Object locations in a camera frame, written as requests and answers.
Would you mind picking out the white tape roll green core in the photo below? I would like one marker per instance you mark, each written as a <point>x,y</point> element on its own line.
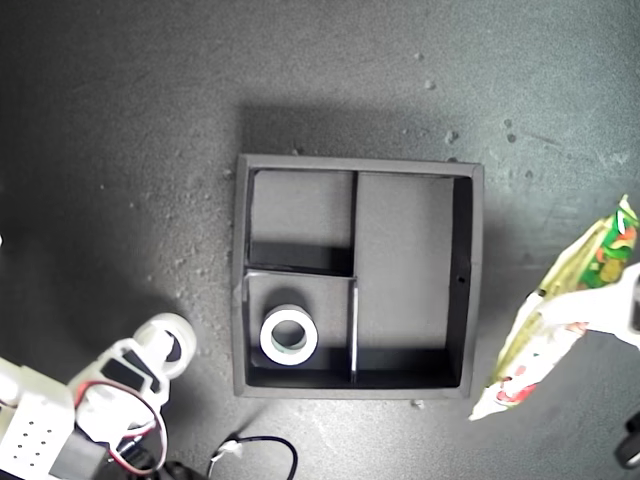
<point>267,345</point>

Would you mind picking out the snack bar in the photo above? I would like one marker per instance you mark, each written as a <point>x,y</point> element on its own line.
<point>520,350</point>

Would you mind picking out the black tray with wells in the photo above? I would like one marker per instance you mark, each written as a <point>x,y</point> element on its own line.
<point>405,225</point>

